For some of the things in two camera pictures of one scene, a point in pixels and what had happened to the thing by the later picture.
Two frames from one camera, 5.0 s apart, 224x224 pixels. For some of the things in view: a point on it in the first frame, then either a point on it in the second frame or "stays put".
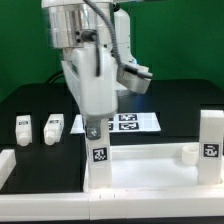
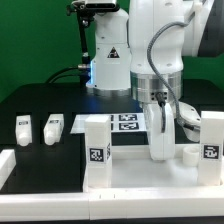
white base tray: x=151 y=168 stays put
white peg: x=211 y=147 stays put
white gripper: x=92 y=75 -> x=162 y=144
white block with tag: x=99 y=159 stays put
